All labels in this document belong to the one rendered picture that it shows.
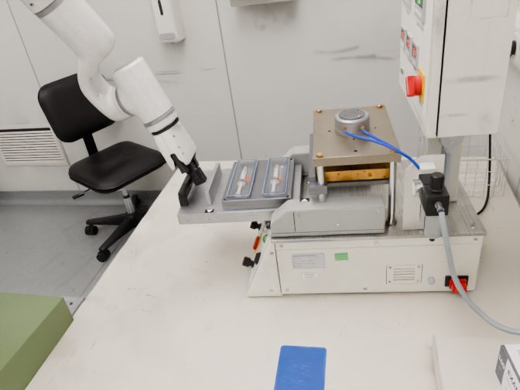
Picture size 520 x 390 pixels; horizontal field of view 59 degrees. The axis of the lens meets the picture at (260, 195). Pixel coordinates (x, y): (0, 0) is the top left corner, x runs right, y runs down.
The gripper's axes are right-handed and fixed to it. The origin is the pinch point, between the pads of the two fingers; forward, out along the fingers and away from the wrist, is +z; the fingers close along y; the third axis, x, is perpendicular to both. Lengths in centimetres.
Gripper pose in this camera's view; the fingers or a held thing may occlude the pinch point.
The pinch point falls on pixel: (197, 176)
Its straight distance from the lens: 117.9
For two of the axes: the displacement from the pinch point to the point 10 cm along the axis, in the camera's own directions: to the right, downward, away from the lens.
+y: -1.0, 5.3, -8.4
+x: 8.8, -3.4, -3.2
